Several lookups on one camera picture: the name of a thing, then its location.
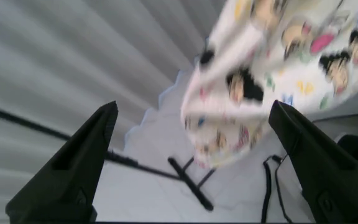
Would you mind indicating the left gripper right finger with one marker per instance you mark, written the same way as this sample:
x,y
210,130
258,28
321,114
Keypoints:
x,y
331,180

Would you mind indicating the white curtain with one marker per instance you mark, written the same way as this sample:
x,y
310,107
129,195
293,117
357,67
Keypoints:
x,y
73,46

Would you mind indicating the cream printed garment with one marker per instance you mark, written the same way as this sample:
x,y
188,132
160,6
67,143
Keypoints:
x,y
291,77

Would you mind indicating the black clothes rack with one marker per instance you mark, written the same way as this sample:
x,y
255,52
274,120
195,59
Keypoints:
x,y
191,186

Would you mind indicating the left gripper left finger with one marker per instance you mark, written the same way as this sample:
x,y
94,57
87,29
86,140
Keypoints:
x,y
67,180

